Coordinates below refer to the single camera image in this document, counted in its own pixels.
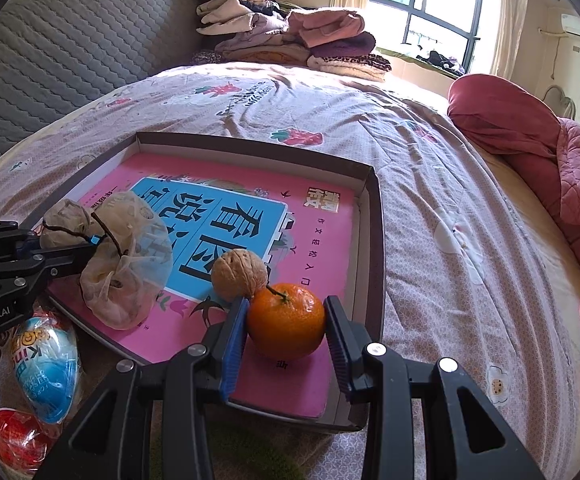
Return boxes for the blue white egg toy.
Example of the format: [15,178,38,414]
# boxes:
[11,312,80,425]

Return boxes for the beige mesh bag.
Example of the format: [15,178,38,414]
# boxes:
[40,191,173,330]

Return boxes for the red white egg toy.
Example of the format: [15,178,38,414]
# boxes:
[0,408,55,478]

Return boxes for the orange tangerine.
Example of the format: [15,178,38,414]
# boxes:
[247,283,326,362]

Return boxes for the brown walnut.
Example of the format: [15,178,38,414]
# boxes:
[211,248,268,302]

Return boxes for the brown shallow cardboard box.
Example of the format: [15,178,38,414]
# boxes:
[18,131,387,435]

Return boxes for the strawberry print bed sheet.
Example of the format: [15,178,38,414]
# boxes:
[0,63,580,479]

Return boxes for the grey quilted headboard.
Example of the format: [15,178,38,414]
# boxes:
[0,0,201,156]

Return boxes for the pink blue book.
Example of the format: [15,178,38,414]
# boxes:
[46,152,356,420]

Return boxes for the pink quilted blanket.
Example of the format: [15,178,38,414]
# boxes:
[447,74,580,264]

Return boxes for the pile of folded clothes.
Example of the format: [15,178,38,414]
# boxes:
[194,0,392,81]

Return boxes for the dark items on windowsill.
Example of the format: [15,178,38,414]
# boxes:
[417,50,466,77]

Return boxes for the white air conditioner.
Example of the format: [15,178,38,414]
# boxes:
[560,13,580,37]

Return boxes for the beige curtain right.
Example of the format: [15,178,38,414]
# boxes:
[491,0,529,79]

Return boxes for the window with dark frame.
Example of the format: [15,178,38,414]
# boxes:
[366,0,483,71]

